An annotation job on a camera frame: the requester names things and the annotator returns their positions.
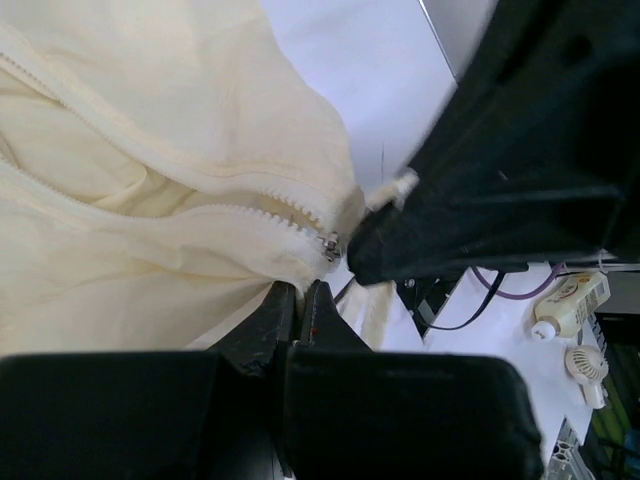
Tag cream lotion bottle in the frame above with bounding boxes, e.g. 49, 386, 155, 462
531, 272, 611, 342

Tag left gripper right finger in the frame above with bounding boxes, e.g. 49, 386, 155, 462
287, 281, 544, 479

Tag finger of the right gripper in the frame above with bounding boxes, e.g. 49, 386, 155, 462
347, 169, 625, 285

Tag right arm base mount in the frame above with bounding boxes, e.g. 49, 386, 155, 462
396, 271, 463, 337

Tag small white handheld fan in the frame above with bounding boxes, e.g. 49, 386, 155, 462
565, 345, 609, 410

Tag black cable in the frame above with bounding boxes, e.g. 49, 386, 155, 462
424, 269, 506, 331

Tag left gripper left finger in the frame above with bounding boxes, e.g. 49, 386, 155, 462
1, 282, 295, 479

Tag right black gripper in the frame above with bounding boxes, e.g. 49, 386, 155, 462
412, 1, 639, 259

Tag cream fabric jacket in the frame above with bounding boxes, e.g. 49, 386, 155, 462
1, 1, 418, 356

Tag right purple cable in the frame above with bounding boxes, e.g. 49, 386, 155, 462
472, 260, 566, 302

